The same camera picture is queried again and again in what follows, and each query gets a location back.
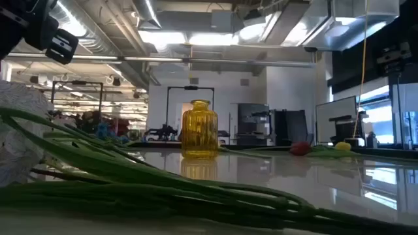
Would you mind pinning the yellow ribbed glass vase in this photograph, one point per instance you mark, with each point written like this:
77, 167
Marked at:
199, 130

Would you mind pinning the red artificial tulip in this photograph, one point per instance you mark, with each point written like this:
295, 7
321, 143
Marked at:
299, 148

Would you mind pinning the blue veined artificial flower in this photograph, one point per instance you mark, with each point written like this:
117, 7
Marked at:
102, 130

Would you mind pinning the small black background robot arm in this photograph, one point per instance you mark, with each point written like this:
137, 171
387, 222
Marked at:
161, 132

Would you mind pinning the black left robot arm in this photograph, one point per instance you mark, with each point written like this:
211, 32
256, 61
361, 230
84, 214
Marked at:
13, 26

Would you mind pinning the black machine cabinet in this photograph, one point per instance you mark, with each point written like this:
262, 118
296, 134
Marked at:
253, 124

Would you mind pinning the silver horizontal ceiling pipe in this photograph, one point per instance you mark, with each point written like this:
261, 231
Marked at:
153, 59

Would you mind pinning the black upright panel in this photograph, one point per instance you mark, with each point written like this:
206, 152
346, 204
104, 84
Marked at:
294, 125

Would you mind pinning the white monitor screen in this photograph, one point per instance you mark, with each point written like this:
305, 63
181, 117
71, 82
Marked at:
336, 117

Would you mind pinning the yellow artificial tulip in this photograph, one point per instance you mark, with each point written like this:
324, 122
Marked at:
343, 146

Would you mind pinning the dark bottle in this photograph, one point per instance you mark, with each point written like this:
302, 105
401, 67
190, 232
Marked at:
371, 140

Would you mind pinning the black stand pole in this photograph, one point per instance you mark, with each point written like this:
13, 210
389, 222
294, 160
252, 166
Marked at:
399, 111

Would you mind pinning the black metal frame rig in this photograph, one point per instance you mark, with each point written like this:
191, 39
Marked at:
76, 82
190, 87

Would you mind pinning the silver spiral air duct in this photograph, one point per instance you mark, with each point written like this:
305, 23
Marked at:
85, 36

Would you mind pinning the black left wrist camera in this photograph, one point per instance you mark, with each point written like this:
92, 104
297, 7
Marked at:
62, 45

